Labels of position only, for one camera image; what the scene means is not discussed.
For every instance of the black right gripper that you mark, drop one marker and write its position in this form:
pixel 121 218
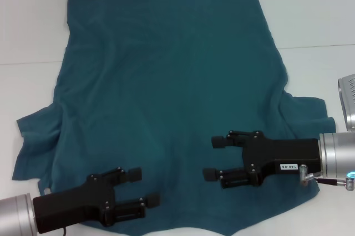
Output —
pixel 291 153

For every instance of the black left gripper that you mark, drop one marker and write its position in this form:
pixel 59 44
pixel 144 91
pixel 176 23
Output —
pixel 69 205

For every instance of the blue shirt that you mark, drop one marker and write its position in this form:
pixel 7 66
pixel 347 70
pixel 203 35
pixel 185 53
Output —
pixel 172 81

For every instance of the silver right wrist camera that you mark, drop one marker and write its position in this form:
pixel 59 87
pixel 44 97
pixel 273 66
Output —
pixel 348 103

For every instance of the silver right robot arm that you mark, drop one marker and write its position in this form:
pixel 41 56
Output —
pixel 337 154

